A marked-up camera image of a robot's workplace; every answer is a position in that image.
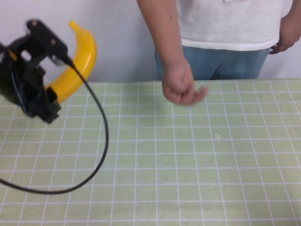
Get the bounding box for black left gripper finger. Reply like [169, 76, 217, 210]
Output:
[35, 101, 62, 125]
[45, 86, 59, 105]

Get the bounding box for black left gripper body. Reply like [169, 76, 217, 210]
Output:
[4, 34, 51, 118]

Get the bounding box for yellow plastic banana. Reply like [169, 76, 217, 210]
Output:
[45, 20, 98, 105]

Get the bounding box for person's left forearm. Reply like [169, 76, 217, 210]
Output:
[288, 0, 301, 27]

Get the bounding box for person's right forearm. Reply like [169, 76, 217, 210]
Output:
[136, 0, 191, 70]

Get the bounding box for person's right hand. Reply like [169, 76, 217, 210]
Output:
[161, 58, 210, 107]

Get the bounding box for person's left hand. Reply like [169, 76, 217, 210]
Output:
[269, 15, 301, 55]

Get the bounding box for green checked tablecloth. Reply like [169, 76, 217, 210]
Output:
[0, 78, 301, 226]

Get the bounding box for blue jeans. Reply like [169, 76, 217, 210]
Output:
[154, 45, 271, 81]

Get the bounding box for white t-shirt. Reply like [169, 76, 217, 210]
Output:
[174, 0, 283, 51]

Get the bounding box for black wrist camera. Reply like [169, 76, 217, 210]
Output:
[25, 19, 69, 62]

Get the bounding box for black camera cable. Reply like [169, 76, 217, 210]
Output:
[0, 56, 110, 195]

